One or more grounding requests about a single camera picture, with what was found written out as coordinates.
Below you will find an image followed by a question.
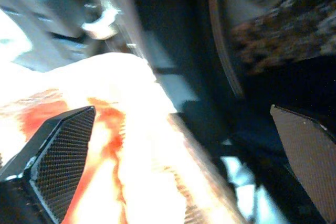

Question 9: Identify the pale woven basket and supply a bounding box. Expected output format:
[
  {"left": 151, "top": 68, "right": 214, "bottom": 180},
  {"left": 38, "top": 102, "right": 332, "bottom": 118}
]
[{"left": 0, "top": 52, "right": 248, "bottom": 224}]

